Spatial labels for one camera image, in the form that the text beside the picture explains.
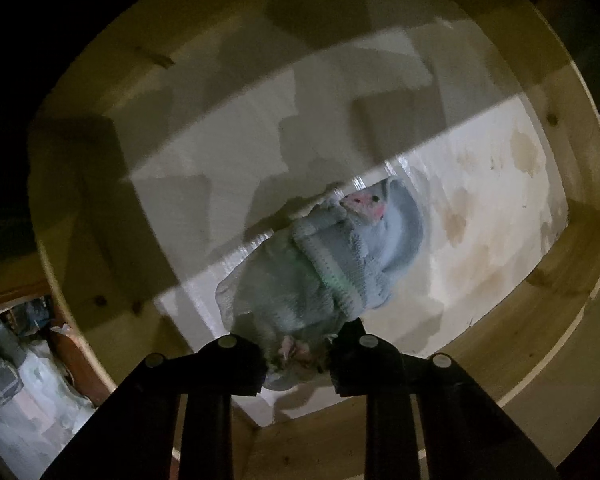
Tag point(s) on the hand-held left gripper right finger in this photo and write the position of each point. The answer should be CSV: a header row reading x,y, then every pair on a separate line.
x,y
350,365

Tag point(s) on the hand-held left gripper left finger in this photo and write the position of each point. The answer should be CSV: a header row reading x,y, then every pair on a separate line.
x,y
240,365

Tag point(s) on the grey blue underwear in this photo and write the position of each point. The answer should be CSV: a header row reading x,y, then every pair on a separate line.
x,y
330,260

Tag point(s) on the wooden drawer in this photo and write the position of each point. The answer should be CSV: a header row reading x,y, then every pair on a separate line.
x,y
480,200

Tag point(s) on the wooden table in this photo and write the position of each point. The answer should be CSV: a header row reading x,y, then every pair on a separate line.
x,y
72,365

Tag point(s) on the white floral sheer cloth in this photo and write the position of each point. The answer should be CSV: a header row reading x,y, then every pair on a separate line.
x,y
35,400

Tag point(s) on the grey plaid quilt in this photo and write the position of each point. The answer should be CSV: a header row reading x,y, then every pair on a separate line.
x,y
0,380

